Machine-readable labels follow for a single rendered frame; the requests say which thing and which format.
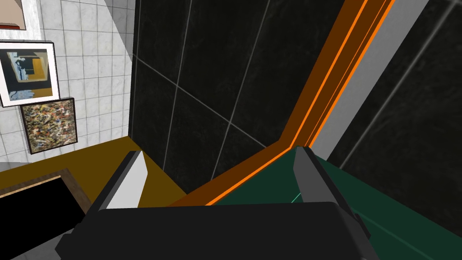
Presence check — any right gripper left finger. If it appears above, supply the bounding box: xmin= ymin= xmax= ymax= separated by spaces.
xmin=88 ymin=150 xmax=148 ymax=214

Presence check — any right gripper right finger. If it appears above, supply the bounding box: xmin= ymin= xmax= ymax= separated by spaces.
xmin=293 ymin=147 xmax=357 ymax=216

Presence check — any wood framed black panel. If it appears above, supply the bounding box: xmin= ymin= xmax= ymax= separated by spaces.
xmin=0 ymin=167 xmax=92 ymax=259

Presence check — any dark framed speckled picture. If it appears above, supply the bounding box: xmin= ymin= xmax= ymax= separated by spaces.
xmin=19 ymin=97 xmax=79 ymax=155

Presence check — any white framed abstract picture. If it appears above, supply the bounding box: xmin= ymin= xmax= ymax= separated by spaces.
xmin=0 ymin=41 xmax=61 ymax=108

